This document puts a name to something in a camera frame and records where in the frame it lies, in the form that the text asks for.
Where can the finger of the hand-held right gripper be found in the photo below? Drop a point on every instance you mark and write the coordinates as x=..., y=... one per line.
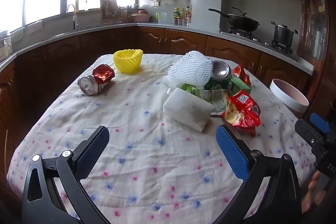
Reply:
x=319, y=122

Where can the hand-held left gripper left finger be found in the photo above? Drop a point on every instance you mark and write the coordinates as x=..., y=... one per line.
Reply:
x=92, y=153

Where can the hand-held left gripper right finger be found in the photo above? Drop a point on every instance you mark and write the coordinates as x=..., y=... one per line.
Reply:
x=231, y=150

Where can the pink round bin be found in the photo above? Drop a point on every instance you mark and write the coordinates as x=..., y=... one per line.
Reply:
x=287, y=98

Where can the green spout pouch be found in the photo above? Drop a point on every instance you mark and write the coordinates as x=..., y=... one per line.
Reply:
x=216, y=100

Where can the green juice carton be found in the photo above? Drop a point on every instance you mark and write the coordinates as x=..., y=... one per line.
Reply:
x=239, y=85

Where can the person's right hand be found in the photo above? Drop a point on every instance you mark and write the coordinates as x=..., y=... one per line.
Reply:
x=312, y=187

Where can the red snack packet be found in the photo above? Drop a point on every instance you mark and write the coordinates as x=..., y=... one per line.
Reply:
x=241, y=112

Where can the white floral tablecloth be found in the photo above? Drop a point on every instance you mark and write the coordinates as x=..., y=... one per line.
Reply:
x=147, y=150

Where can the white foam block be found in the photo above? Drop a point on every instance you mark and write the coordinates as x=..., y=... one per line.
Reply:
x=187, y=109

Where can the crushed red drink can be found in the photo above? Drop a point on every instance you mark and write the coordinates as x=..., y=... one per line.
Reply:
x=95, y=81

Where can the red foil wrapper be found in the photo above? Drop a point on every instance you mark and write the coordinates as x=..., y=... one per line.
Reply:
x=242, y=73

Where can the green drink can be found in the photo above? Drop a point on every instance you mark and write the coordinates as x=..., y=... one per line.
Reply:
x=221, y=69

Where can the white foam fruit net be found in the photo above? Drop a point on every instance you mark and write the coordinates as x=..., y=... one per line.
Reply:
x=193, y=67

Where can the glass door cabinet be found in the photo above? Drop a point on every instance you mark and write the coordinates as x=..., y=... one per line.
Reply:
x=315, y=29

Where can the black stock pot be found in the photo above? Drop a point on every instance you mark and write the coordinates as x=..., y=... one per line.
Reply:
x=283, y=34

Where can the yellow foam fruit net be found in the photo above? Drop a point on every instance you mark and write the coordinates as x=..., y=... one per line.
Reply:
x=128, y=61

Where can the gas stove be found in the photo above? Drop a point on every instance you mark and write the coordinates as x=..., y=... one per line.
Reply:
x=252, y=36

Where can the grey kitchen countertop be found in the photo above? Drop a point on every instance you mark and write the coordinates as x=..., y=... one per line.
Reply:
x=199, y=31

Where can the black wok with lid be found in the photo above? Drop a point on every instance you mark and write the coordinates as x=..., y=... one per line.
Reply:
x=242, y=22

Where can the kitchen faucet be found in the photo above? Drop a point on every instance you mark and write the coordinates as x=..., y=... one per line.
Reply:
x=74, y=20

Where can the spice jar set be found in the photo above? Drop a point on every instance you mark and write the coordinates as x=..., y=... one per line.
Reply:
x=181, y=21

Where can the white rice cooker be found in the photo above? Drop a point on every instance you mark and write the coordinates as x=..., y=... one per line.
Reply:
x=4, y=44

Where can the pink basin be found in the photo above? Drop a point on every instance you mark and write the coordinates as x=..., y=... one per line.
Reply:
x=140, y=18

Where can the clear sauce bottle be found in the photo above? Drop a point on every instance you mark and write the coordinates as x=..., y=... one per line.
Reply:
x=188, y=12

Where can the green label bottle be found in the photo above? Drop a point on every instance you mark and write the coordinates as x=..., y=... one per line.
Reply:
x=176, y=13

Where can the white plastic container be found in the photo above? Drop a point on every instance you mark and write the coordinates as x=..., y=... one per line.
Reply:
x=163, y=18

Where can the green mug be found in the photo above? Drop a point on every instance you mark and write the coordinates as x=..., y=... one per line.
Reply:
x=157, y=16

